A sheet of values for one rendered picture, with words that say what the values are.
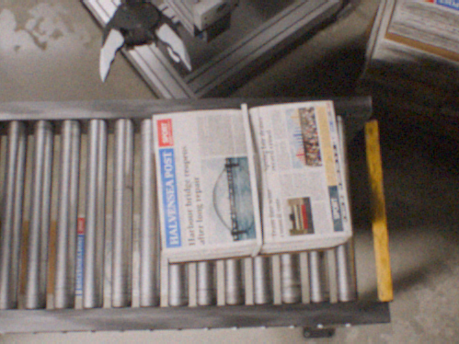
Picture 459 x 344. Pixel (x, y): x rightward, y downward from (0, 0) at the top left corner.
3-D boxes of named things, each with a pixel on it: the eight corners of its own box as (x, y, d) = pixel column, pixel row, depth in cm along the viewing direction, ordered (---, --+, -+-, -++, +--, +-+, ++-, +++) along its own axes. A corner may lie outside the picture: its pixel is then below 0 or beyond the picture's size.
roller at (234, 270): (239, 120, 155) (240, 112, 150) (246, 310, 143) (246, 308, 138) (219, 120, 155) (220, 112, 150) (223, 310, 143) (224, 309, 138)
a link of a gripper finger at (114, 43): (105, 92, 109) (129, 51, 111) (104, 78, 103) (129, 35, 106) (89, 85, 108) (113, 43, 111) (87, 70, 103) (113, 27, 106)
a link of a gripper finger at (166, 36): (198, 71, 113) (161, 39, 113) (201, 56, 107) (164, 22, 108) (186, 82, 112) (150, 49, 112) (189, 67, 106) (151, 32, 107)
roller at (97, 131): (109, 121, 154) (107, 114, 149) (105, 313, 142) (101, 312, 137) (89, 121, 154) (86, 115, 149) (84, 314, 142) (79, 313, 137)
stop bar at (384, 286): (376, 122, 151) (378, 120, 149) (393, 302, 140) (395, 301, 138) (362, 122, 150) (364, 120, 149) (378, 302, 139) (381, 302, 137)
